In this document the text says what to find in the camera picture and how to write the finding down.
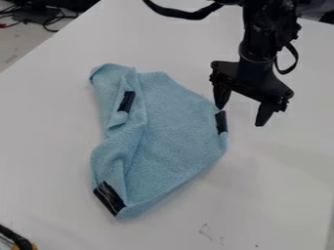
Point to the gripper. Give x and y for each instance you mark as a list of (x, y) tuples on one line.
[(252, 78)]

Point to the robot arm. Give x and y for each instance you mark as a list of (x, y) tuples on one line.
[(264, 22)]

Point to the light blue cloth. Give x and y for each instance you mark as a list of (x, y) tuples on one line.
[(156, 136)]

